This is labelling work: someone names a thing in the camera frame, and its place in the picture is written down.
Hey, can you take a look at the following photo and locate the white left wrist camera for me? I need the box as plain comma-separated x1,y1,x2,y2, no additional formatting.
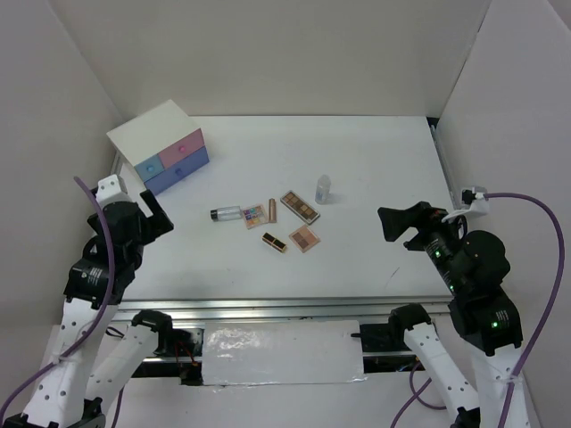
95,174,131,209

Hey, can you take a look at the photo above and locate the pink drawer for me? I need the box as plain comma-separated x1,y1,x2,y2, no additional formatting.
158,128,204,169

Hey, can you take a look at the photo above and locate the light blue drawer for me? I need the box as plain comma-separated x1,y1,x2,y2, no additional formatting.
135,154,164,182

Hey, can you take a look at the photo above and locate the clear glitter bottle black cap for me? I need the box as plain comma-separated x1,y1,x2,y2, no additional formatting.
210,206,243,222

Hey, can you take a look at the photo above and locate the white taped cover panel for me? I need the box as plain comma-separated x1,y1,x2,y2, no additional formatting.
202,320,366,386

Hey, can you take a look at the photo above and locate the black gold lipstick case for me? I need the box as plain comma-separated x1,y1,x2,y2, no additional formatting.
261,233,287,253

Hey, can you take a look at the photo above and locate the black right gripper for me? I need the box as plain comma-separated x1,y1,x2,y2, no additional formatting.
377,196,468,291

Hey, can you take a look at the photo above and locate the long brown eyeshadow palette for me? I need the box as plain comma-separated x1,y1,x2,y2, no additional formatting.
280,191,320,225

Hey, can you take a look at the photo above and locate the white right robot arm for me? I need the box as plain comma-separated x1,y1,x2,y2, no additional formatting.
377,202,530,427

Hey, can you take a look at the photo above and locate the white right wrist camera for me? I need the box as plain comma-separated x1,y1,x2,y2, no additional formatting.
442,186,490,223

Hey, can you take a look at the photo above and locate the colourful eyeshadow palette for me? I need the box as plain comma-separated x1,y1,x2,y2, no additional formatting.
241,204,269,229

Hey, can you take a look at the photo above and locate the white drawer cabinet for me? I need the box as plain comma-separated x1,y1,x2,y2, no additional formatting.
107,100,200,169

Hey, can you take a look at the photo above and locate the purple drawer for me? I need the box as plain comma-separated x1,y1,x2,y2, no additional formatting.
145,147,210,195

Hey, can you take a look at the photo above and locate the square pink eyeshadow palette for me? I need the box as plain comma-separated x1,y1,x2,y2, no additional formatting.
289,225,320,253

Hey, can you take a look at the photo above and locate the rose gold lipstick tube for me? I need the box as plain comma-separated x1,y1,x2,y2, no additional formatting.
269,198,277,223

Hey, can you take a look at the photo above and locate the clear plastic bottle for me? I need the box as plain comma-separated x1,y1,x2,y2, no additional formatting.
315,175,331,205

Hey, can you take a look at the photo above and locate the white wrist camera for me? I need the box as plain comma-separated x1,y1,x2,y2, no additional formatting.
442,186,490,223
95,174,131,209

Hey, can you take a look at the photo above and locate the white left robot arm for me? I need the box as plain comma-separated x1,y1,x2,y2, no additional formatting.
1,187,176,427

